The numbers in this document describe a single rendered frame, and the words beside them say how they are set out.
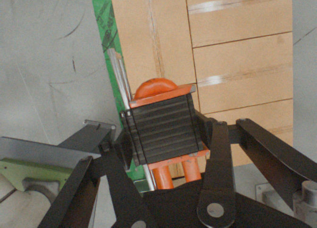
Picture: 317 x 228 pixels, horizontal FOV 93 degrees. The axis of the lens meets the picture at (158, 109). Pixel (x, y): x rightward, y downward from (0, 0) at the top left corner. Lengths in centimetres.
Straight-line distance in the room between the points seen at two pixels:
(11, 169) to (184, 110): 96
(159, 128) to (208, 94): 82
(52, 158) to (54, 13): 126
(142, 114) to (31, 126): 179
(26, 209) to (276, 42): 148
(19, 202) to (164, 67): 90
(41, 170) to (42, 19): 130
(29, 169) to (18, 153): 10
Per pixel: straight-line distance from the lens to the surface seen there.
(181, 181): 26
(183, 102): 17
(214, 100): 99
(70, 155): 89
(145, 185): 122
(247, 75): 107
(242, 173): 202
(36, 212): 89
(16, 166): 102
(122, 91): 17
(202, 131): 17
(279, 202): 218
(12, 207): 87
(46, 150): 94
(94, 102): 157
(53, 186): 94
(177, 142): 18
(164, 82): 18
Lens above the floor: 145
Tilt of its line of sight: 79 degrees down
